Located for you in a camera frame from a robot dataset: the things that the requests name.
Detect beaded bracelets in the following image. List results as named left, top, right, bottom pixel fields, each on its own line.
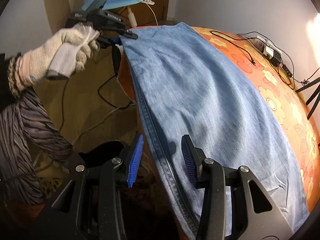
left=7, top=55, right=25, bottom=95

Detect person's left hand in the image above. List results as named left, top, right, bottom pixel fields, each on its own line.
left=17, top=22, right=100, bottom=85

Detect leopard print cloth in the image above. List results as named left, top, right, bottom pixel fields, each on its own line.
left=30, top=176, right=64, bottom=195

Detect white cable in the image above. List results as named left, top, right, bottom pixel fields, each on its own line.
left=146, top=0, right=160, bottom=27

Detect white power strip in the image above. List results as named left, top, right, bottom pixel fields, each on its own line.
left=251, top=36, right=270, bottom=54

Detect light blue denim pants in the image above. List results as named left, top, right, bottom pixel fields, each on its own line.
left=119, top=22, right=310, bottom=240

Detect black power adapter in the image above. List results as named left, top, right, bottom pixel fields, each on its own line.
left=264, top=45, right=283, bottom=67

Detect black floor cable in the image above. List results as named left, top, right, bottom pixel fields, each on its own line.
left=98, top=75, right=137, bottom=107

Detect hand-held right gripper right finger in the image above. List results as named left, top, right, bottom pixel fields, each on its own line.
left=180, top=134, right=293, bottom=240

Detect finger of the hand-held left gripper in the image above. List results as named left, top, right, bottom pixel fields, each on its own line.
left=100, top=27, right=139, bottom=40
left=97, top=36, right=123, bottom=75

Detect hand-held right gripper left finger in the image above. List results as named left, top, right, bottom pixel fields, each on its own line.
left=37, top=134, right=144, bottom=240

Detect small black tripod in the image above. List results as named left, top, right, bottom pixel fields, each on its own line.
left=295, top=76, right=320, bottom=120

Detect orange floral blanket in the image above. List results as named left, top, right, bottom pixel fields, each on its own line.
left=117, top=25, right=320, bottom=240

